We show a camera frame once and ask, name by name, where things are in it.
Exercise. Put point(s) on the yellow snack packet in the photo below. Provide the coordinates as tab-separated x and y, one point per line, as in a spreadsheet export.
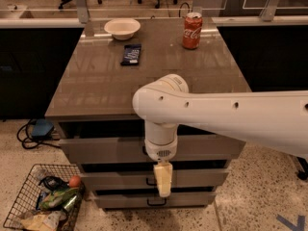
42	221

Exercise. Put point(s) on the blue foot pedal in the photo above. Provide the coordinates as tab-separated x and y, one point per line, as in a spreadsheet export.
42	129

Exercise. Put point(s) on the orange fruit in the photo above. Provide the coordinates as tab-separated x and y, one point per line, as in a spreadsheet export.
74	182

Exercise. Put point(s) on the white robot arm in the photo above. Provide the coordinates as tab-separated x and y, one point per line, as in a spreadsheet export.
275	119

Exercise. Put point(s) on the yellowish foam gripper finger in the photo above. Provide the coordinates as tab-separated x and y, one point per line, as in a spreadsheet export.
163	176

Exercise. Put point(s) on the grey middle drawer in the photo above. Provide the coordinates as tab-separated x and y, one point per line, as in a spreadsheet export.
182	178

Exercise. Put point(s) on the green soda can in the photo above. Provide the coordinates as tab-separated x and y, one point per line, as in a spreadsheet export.
71	203

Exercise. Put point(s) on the red coca-cola can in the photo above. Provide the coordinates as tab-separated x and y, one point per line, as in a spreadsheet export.
192	30

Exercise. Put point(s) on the white bowl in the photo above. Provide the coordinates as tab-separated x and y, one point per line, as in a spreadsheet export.
122	28

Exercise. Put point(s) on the grey top drawer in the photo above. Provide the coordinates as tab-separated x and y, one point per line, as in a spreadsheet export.
130	150

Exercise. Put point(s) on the dark blue snack bar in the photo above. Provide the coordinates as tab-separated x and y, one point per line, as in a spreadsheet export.
131	54

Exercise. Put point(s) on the grey drawer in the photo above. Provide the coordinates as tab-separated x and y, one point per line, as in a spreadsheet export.
130	150
153	200
182	178

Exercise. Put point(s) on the grey bottom drawer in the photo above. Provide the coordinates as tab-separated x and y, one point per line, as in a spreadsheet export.
153	200

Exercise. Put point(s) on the green chip bag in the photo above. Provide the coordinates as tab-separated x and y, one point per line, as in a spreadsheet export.
57	198

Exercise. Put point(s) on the black wire basket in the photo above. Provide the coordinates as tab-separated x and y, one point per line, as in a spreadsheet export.
41	181

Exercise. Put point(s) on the grey drawer cabinet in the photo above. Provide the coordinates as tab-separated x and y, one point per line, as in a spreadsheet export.
94	98

